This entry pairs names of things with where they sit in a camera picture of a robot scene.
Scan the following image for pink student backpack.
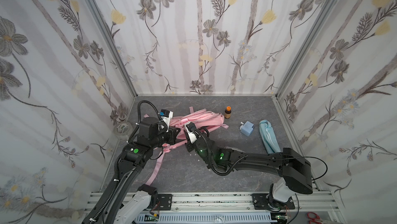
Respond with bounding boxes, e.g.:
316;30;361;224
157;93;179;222
143;106;230;186

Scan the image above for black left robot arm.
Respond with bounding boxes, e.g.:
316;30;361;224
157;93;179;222
82;100;181;224

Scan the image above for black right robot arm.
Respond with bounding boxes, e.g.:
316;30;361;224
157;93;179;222
184;126;315;212

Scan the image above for small brown orange-capped bottle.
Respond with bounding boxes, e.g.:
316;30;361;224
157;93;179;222
224;106;232;119

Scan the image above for clear tape roll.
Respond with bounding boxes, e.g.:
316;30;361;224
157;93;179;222
113;121;134;140

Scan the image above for light blue ink bottle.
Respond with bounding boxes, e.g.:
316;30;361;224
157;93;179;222
239;121;254;137

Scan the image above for light blue cloth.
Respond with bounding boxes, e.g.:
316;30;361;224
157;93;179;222
259;120;281;154

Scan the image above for red scissors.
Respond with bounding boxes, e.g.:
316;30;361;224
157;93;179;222
307;212;323;224

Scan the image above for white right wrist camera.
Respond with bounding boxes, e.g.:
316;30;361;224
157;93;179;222
184;122;199;144

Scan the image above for aluminium mounting rail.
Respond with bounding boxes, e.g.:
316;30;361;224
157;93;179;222
84;185;346;224

